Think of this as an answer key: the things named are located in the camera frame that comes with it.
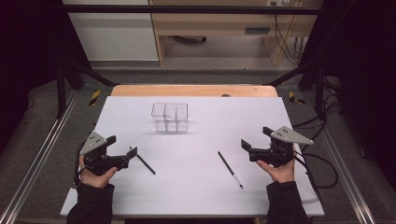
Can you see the light wooden desk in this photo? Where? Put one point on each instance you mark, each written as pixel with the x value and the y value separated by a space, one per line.
pixel 218 23

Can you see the black metal frame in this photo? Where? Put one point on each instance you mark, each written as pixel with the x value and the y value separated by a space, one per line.
pixel 186 9

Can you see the white table cover sheet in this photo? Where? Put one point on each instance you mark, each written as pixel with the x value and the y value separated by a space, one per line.
pixel 193 186

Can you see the white cabinet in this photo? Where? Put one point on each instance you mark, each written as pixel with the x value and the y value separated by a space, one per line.
pixel 115 34

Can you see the person's right hand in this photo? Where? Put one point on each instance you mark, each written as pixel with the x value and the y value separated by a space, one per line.
pixel 281 174

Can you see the white power strip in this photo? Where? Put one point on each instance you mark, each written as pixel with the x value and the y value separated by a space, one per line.
pixel 280 2

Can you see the aluminium floor rail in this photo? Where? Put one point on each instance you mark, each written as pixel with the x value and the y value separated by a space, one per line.
pixel 37 155
pixel 339 161

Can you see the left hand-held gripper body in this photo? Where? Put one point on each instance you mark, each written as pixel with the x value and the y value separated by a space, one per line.
pixel 99 161

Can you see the black curtain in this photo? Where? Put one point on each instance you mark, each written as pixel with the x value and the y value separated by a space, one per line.
pixel 28 46
pixel 364 62

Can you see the black pen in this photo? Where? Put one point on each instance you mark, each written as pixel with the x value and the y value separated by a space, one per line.
pixel 146 165

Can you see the person's left hand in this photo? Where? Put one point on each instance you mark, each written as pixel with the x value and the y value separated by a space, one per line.
pixel 95 180

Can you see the yellow clamp right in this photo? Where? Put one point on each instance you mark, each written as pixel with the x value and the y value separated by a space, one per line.
pixel 294 98

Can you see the clear plastic divided organizer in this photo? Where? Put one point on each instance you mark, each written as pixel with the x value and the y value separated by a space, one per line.
pixel 169 118

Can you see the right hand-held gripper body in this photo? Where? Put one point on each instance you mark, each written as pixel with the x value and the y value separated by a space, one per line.
pixel 278 154

